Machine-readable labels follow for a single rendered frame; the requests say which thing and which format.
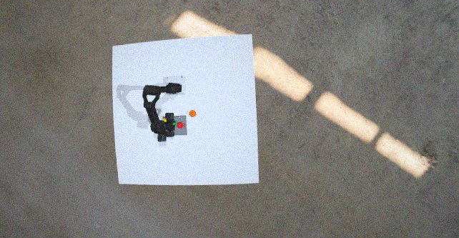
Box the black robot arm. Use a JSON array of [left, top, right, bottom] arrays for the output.
[[142, 83, 182, 142]]

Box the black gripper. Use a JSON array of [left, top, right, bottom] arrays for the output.
[[165, 113, 174, 137]]

